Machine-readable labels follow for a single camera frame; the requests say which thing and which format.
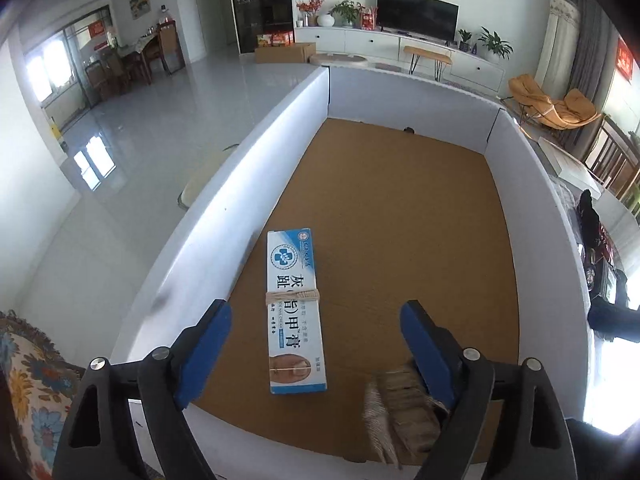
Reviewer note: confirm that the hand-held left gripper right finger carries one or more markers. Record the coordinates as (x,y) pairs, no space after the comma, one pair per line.
(425,350)

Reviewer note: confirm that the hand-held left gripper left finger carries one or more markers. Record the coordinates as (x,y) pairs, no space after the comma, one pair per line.
(205,355)

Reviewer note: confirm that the blue and white ointment box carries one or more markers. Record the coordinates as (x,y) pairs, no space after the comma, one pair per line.
(295,345)

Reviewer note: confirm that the beige woven cloth bundle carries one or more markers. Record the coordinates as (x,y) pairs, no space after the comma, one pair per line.
(400,410)

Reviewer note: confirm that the black knitted hat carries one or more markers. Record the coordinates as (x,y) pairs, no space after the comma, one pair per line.
(589,217)

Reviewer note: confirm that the beige rubber band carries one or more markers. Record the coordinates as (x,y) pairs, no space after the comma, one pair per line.
(292,294)

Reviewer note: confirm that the white flat carton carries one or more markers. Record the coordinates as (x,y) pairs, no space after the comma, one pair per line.
(570,167)

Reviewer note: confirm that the dark wooden slatted chair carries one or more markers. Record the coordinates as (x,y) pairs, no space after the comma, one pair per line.
(612,160)

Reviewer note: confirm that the beige chair seat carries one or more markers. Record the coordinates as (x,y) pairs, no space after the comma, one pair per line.
(200,180)

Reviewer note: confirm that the floral patterned cushion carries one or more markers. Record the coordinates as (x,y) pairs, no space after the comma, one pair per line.
(30,385)

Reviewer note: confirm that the orange lounge chair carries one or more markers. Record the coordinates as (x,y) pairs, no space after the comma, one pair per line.
(560,110)

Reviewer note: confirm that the grey curtain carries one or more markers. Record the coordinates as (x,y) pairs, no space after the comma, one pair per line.
(595,70)

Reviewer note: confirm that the white standing air conditioner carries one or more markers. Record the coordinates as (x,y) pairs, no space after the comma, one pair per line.
(560,45)

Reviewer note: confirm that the wooden bench with black legs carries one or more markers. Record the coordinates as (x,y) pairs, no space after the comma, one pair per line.
(427,54)

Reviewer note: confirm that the large potted green plant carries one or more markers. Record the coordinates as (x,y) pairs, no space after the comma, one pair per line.
(494,45)

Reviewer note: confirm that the oval white low stool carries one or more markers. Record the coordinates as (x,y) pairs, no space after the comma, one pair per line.
(340,60)

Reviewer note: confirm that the white television cabinet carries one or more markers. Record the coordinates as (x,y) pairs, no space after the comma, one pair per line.
(385,45)

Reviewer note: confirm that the wooden dining table with chairs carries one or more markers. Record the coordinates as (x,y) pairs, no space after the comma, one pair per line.
(145,52)

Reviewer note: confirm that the brown cardboard carton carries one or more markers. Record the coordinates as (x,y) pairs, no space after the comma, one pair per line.
(285,54)

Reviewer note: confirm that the small potted plant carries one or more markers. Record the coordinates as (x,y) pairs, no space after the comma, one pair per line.
(465,37)

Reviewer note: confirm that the orange snack boxes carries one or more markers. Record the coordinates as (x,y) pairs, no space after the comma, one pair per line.
(275,39)

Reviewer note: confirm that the black flat television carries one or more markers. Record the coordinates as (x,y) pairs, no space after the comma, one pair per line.
(417,15)

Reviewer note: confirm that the red gift bag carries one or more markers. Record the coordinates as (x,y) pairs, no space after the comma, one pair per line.
(368,19)

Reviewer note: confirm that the white round vase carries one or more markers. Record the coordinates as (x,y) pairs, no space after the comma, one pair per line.
(325,20)

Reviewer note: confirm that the green leafy houseplant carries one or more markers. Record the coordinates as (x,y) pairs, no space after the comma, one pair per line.
(346,11)

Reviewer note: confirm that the black glass cabinet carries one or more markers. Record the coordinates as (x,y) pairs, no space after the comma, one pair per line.
(260,5)

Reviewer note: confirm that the red flower bouquet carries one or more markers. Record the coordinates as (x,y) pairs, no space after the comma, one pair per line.
(310,6)

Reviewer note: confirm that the red wall hanging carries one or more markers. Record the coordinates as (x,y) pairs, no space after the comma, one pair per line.
(624,59)

